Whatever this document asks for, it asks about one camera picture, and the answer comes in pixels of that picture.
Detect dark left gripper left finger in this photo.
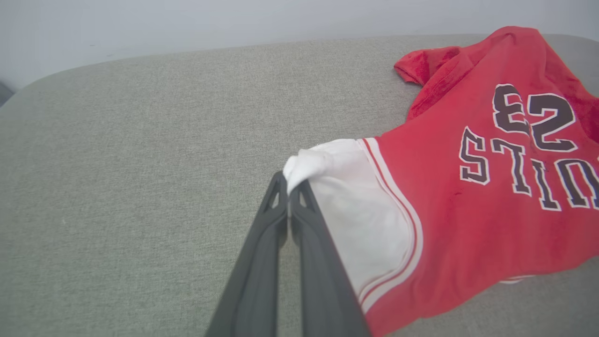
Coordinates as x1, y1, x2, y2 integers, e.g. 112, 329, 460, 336
205, 171, 289, 337

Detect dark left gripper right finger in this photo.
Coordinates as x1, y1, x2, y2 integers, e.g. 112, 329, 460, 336
290, 180, 373, 337

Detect red basketball jersey white sleeves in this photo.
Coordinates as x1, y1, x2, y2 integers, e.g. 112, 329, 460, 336
283, 26, 599, 337

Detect grey fabric sofa seat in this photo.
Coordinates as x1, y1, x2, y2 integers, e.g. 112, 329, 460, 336
0, 34, 599, 337

